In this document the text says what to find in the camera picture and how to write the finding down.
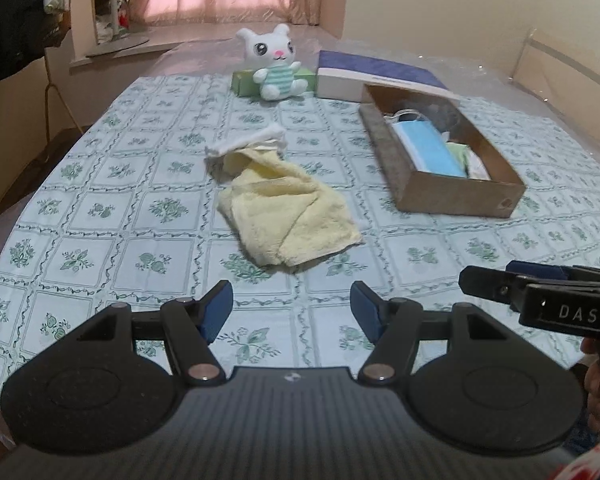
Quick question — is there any green tissue box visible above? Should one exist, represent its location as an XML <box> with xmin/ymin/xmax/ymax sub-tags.
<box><xmin>231</xmin><ymin>67</ymin><xmax>317</xmax><ymax>98</ymax></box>

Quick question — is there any yellow towel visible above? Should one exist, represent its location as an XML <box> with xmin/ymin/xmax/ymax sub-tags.
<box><xmin>216</xmin><ymin>146</ymin><xmax>363</xmax><ymax>267</ymax></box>

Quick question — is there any white plush cat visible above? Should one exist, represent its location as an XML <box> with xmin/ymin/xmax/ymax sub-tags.
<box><xmin>235</xmin><ymin>23</ymin><xmax>304</xmax><ymax>103</ymax></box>

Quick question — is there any thin cord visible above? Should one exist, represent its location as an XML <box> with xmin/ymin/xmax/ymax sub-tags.
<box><xmin>44</xmin><ymin>53</ymin><xmax>83</xmax><ymax>134</ymax></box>

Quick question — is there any white and purple box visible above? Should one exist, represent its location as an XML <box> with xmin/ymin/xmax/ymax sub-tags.
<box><xmin>315</xmin><ymin>50</ymin><xmax>462</xmax><ymax>107</ymax></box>

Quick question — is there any dark oval board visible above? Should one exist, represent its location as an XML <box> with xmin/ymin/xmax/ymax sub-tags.
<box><xmin>84</xmin><ymin>34</ymin><xmax>174</xmax><ymax>59</ymax></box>

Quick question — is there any beige bed headboard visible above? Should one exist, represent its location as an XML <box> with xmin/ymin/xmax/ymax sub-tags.
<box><xmin>511</xmin><ymin>28</ymin><xmax>600</xmax><ymax>117</ymax></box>

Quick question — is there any cluttered shelf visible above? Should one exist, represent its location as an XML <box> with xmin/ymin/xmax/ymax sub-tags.
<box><xmin>92</xmin><ymin>0</ymin><xmax>132</xmax><ymax>46</ymax></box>

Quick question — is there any white cloth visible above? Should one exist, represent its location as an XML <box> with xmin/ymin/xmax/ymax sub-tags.
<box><xmin>204</xmin><ymin>124</ymin><xmax>288</xmax><ymax>160</ymax></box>

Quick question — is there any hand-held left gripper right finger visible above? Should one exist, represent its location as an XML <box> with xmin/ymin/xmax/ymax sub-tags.
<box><xmin>350</xmin><ymin>281</ymin><xmax>512</xmax><ymax>387</ymax></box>

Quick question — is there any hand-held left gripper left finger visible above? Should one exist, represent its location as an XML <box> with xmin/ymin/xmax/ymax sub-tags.
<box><xmin>73</xmin><ymin>280</ymin><xmax>234</xmax><ymax>387</ymax></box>

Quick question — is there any cardboard box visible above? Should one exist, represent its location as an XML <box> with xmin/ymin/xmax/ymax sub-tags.
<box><xmin>358</xmin><ymin>83</ymin><xmax>528</xmax><ymax>220</ymax></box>

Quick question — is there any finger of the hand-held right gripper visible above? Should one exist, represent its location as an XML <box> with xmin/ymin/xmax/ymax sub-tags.
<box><xmin>458</xmin><ymin>265</ymin><xmax>532</xmax><ymax>307</ymax></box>
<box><xmin>505</xmin><ymin>260</ymin><xmax>600</xmax><ymax>285</ymax></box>

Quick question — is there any floral tablecloth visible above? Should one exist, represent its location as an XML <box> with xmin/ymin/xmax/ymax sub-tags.
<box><xmin>0</xmin><ymin>72</ymin><xmax>600</xmax><ymax>411</ymax></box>

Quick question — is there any blue face mask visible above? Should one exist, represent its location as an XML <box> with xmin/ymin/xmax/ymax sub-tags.
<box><xmin>384</xmin><ymin>109</ymin><xmax>469</xmax><ymax>179</ymax></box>

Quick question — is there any green face mask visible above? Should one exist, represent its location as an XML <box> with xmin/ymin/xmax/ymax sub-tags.
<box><xmin>445</xmin><ymin>142</ymin><xmax>474</xmax><ymax>179</ymax></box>

